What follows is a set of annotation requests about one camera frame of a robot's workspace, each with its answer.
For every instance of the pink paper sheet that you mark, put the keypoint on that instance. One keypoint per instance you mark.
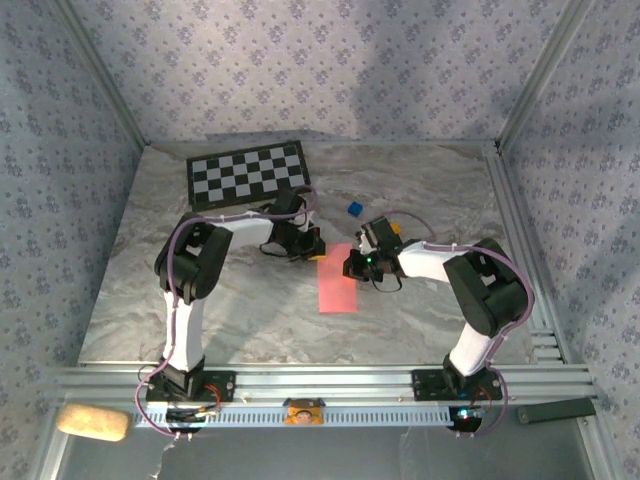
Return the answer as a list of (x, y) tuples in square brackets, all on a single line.
[(337, 292)]

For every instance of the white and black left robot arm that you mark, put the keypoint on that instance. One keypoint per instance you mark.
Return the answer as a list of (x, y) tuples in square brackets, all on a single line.
[(210, 270)]

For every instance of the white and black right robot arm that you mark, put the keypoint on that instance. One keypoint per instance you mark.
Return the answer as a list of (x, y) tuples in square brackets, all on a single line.
[(480, 290)]

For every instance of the yellow cube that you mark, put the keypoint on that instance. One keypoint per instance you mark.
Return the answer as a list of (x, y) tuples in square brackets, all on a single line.
[(396, 228)]

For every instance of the blue cube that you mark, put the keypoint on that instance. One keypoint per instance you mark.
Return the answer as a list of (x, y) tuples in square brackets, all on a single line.
[(355, 209)]

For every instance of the black and white checkerboard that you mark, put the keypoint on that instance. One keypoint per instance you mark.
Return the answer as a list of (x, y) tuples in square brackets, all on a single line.
[(245, 175)]

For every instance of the orange toy figure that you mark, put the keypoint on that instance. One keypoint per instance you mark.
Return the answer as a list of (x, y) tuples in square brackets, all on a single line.
[(303, 415)]

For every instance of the small circuit board with LED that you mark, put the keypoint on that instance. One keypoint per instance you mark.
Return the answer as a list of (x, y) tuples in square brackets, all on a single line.
[(465, 416)]

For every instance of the black flat bar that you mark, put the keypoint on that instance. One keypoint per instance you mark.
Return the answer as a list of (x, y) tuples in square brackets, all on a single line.
[(555, 411)]

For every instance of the tan sponge block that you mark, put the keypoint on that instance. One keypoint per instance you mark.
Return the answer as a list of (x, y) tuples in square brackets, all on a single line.
[(92, 422)]

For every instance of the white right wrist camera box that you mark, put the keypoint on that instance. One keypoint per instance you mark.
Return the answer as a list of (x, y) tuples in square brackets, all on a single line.
[(366, 240)]

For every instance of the long aluminium base rail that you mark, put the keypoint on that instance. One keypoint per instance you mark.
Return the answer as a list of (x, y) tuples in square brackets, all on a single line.
[(325, 382)]

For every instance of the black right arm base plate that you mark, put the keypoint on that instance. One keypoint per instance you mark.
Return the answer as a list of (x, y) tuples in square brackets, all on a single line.
[(427, 385)]

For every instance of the aluminium side rail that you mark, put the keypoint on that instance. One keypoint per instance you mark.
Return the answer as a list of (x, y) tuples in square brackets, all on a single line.
[(520, 240)]

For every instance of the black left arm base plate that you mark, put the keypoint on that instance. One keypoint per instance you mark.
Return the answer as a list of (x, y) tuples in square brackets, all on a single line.
[(220, 387)]

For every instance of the aluminium frame post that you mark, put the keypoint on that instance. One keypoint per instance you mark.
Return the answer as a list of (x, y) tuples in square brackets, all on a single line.
[(540, 75)]

